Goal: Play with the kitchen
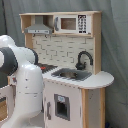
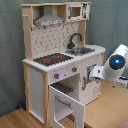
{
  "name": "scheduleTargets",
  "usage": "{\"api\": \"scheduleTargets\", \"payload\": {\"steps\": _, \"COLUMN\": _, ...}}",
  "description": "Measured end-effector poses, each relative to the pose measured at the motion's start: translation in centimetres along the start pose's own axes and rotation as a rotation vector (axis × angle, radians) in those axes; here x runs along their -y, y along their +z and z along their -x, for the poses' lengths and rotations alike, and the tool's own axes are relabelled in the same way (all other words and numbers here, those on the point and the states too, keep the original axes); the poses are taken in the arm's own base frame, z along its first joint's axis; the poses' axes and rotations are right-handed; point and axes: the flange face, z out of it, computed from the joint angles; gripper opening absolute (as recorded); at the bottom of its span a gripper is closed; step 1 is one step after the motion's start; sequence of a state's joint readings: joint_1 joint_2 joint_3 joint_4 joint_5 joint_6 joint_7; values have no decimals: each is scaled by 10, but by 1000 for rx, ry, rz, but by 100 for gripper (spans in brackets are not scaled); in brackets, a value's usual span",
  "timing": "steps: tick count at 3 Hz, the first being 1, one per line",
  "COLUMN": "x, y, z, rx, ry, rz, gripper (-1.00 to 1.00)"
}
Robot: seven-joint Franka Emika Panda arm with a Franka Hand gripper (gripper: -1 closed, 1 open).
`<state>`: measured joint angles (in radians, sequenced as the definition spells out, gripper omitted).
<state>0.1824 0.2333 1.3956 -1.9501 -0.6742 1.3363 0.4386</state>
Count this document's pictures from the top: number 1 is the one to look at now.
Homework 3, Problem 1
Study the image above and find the black toy stovetop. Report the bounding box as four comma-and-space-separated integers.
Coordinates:
38, 63, 55, 73

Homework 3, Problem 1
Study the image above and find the grey range hood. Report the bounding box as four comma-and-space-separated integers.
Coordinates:
24, 16, 52, 34

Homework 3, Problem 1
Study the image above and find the black toy faucet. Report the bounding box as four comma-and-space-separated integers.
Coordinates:
76, 51, 93, 70

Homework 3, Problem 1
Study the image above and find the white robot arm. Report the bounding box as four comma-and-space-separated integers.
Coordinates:
0, 35, 43, 128

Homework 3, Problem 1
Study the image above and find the grey toy sink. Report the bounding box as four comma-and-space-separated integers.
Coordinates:
52, 68, 92, 81

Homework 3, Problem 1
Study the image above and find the wooden toy kitchen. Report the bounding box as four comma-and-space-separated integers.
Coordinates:
7, 10, 115, 128

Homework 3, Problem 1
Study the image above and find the white toy microwave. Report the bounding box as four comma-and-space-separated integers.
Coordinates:
54, 15, 91, 34

